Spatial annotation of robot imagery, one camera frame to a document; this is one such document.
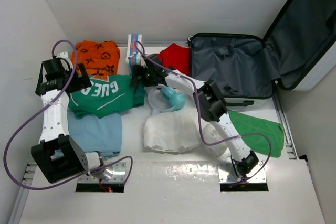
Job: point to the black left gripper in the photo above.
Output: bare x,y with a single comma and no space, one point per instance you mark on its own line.
81,82

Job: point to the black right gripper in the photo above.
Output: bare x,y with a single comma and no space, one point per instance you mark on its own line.
136,72

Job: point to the striped white wipes box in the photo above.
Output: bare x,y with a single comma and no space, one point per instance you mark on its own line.
133,57

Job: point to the green Guess t-shirt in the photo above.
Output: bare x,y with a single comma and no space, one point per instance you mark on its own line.
107,95

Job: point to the teal headphones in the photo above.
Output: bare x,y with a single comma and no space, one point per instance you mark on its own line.
175,100

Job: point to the orange patterned cloth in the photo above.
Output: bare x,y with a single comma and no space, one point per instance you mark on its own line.
99,58

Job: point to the red cloth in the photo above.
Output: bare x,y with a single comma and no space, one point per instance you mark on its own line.
178,57

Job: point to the light blue shirt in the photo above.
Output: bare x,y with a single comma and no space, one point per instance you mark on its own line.
94,134

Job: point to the white pleated skirt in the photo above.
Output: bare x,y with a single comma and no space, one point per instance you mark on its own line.
172,132

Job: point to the white tissue roll pack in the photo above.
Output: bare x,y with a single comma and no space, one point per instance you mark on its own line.
211,135

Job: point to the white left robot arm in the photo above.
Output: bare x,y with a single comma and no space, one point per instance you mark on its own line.
57,154

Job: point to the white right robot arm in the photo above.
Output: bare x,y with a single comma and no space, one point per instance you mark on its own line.
210,106

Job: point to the green towel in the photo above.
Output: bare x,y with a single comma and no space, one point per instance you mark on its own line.
248,124

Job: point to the open grey suitcase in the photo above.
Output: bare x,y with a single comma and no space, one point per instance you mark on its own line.
296,53

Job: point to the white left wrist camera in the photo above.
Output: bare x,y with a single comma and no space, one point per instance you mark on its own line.
63,55

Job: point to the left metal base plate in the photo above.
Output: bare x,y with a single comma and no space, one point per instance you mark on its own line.
115,174

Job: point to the metal base plate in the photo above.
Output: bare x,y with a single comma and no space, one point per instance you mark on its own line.
227,174
115,174

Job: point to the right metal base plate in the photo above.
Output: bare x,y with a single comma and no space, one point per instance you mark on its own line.
227,174

